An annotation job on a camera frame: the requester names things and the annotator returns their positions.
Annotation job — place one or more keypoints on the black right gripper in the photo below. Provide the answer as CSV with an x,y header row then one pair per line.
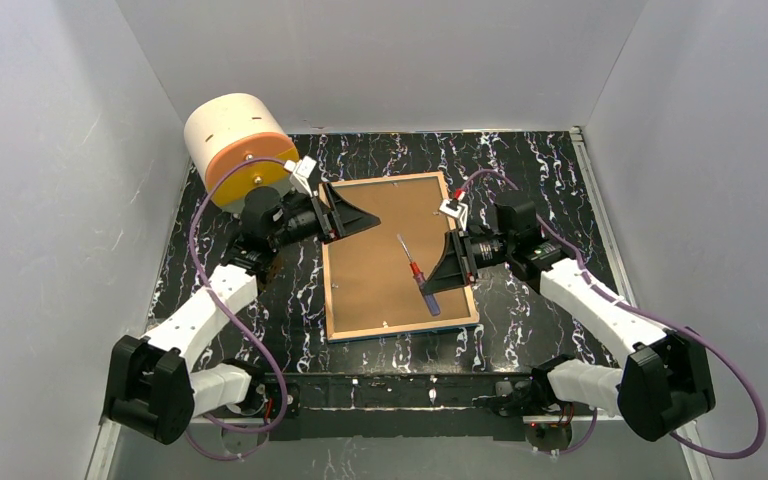
x,y
457,257

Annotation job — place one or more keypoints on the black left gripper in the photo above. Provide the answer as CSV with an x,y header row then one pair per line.
x,y
325,211

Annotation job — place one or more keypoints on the blue red screwdriver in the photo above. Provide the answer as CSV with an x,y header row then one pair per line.
x,y
419,278

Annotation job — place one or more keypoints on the blue wooden picture frame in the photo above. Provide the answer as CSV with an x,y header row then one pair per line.
x,y
332,311

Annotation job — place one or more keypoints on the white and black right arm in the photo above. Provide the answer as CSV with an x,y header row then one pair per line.
x,y
662,380

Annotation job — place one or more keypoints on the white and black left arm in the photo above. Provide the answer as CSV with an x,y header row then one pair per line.
x,y
153,386

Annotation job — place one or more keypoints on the white cylindrical drawer box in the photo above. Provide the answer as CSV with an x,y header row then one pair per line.
x,y
237,132

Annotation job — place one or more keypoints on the brown frame backing board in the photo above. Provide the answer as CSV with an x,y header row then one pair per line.
x,y
377,278

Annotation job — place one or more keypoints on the black front mounting rail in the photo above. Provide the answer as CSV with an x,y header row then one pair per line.
x,y
421,406

